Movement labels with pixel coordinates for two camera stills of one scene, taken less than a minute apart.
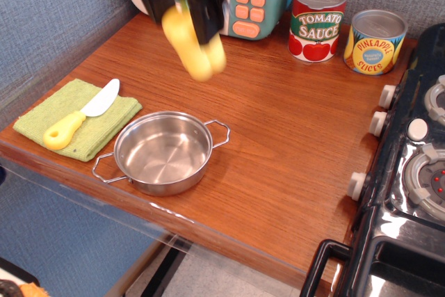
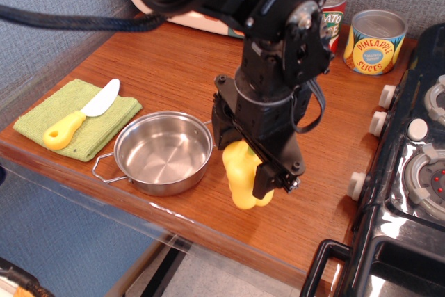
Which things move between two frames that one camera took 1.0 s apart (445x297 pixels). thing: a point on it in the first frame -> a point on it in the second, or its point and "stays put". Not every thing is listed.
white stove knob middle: x=377 y=123 stays put
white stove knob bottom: x=355 y=185 stays put
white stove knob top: x=387 y=95 stays put
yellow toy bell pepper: x=201 y=60 -> x=241 y=165
